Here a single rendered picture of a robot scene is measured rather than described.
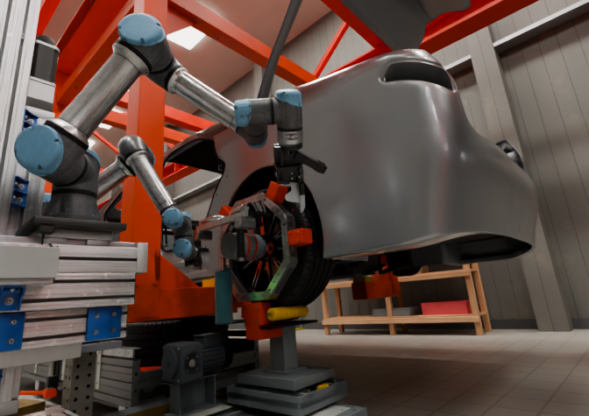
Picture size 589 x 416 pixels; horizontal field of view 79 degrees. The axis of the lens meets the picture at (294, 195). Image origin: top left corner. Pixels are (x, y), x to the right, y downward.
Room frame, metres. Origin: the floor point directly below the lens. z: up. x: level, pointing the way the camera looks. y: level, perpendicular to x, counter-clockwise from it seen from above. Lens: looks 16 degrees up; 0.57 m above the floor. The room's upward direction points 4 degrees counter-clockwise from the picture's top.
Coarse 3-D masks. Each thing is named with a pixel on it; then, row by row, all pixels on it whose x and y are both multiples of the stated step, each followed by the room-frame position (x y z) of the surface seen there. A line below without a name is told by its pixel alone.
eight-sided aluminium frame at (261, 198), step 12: (240, 204) 1.91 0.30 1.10; (276, 204) 1.74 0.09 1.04; (288, 216) 1.70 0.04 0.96; (228, 228) 1.99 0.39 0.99; (288, 228) 1.69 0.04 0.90; (288, 252) 1.68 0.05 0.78; (228, 264) 2.05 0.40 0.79; (288, 264) 1.69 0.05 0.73; (276, 276) 1.74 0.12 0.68; (288, 276) 1.76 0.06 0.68; (240, 288) 1.98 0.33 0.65; (276, 288) 1.77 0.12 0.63; (240, 300) 1.92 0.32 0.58; (252, 300) 1.86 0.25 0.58
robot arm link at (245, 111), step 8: (240, 104) 0.88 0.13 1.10; (248, 104) 0.88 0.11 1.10; (256, 104) 0.88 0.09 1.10; (264, 104) 0.88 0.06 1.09; (272, 104) 0.88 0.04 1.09; (240, 112) 0.88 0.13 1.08; (248, 112) 0.88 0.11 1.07; (256, 112) 0.88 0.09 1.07; (264, 112) 0.88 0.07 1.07; (272, 112) 0.89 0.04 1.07; (240, 120) 0.89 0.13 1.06; (248, 120) 0.89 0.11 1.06; (256, 120) 0.90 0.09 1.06; (264, 120) 0.90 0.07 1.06; (272, 120) 0.91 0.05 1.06; (248, 128) 0.95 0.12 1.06; (256, 128) 0.94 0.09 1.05; (264, 128) 0.96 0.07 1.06
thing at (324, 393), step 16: (240, 384) 2.05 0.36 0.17; (320, 384) 1.96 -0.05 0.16; (336, 384) 1.91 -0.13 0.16; (240, 400) 1.97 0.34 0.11; (256, 400) 1.89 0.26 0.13; (272, 400) 1.82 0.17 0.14; (288, 400) 1.75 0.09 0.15; (304, 400) 1.74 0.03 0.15; (320, 400) 1.82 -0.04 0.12; (336, 400) 1.91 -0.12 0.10
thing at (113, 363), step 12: (120, 348) 2.05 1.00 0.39; (132, 348) 2.00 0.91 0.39; (60, 360) 2.67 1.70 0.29; (96, 360) 2.25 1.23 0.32; (108, 360) 2.15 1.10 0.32; (120, 360) 2.04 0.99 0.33; (132, 360) 1.96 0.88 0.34; (36, 372) 3.02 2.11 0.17; (96, 372) 2.23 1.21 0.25; (120, 372) 2.04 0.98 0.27; (132, 372) 1.95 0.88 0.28; (96, 384) 2.22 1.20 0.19
